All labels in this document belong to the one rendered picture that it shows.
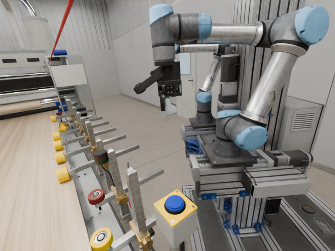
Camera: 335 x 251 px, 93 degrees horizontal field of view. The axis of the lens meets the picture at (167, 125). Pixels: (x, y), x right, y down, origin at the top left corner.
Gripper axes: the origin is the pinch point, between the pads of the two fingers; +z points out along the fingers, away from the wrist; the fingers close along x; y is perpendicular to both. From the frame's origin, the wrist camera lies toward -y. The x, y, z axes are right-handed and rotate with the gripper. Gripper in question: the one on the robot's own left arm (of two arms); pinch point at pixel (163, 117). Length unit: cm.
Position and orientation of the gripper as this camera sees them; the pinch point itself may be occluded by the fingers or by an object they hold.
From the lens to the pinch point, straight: 61.2
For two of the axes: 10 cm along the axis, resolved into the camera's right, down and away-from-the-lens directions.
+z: 0.7, 9.3, 3.6
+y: 10.0, -0.8, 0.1
